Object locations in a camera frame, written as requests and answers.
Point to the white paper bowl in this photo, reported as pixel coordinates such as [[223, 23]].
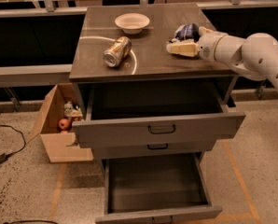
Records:
[[132, 23]]

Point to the grey metal rail shelf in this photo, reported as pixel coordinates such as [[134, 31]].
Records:
[[35, 75]]

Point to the grey drawer cabinet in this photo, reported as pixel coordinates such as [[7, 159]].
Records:
[[148, 59]]

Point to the open bottom grey drawer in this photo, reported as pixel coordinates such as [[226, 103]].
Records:
[[166, 189]]

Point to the small snack package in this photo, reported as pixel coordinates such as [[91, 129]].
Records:
[[72, 112]]

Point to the crushed golden soda can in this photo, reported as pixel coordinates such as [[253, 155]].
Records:
[[117, 51]]

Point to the open top grey drawer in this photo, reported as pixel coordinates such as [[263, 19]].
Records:
[[155, 112]]

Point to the open grey drawer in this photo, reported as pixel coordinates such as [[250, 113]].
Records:
[[155, 112], [166, 189]]

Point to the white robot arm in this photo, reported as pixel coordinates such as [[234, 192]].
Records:
[[254, 57]]

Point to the red apple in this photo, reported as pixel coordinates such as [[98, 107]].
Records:
[[64, 124]]

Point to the closed middle grey drawer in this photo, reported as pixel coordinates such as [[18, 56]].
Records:
[[102, 153]]

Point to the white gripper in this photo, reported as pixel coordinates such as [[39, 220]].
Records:
[[208, 46]]

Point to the cardboard box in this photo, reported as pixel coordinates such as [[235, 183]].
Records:
[[61, 146]]

